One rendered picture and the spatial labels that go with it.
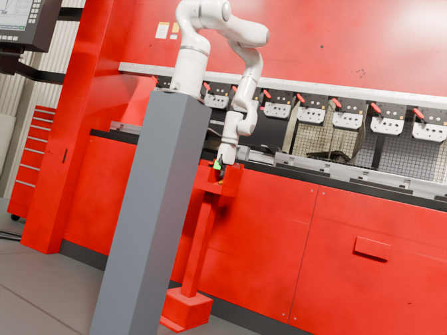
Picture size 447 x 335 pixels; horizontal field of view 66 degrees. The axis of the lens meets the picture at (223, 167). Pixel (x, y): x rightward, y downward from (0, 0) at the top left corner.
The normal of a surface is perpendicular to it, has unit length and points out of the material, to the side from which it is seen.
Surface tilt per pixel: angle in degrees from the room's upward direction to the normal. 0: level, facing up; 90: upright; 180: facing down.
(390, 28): 90
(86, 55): 90
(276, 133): 90
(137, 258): 90
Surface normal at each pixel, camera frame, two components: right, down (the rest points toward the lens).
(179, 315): -0.53, -0.17
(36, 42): 0.90, 0.20
